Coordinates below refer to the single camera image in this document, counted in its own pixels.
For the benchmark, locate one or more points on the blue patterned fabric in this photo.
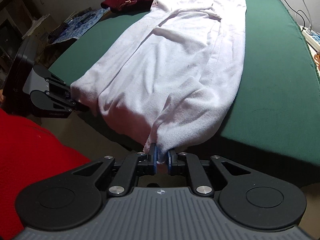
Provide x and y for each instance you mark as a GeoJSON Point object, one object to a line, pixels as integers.
{"type": "Point", "coordinates": [76, 27]}

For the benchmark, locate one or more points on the orange rubber bands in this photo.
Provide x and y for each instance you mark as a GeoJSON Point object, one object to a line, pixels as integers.
{"type": "Point", "coordinates": [316, 59]}

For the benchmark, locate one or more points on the red operator clothing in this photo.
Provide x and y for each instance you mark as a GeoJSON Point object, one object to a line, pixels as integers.
{"type": "Point", "coordinates": [29, 153]}

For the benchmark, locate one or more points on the green table cloth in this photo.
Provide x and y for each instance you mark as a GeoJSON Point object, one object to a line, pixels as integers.
{"type": "Point", "coordinates": [276, 109]}

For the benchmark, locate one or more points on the white t-shirt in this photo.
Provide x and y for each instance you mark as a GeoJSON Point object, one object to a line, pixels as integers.
{"type": "Point", "coordinates": [171, 77]}

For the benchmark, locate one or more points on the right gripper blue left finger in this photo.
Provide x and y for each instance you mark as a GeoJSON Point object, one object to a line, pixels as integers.
{"type": "Point", "coordinates": [131, 169]}

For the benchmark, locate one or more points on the dark red garment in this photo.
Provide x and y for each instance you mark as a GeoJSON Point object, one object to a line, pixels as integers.
{"type": "Point", "coordinates": [124, 6]}

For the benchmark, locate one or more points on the white blue power strip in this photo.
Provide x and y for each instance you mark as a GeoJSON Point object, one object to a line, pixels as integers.
{"type": "Point", "coordinates": [313, 39]}

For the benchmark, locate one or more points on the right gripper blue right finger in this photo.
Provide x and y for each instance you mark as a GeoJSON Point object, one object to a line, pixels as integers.
{"type": "Point", "coordinates": [189, 166]}

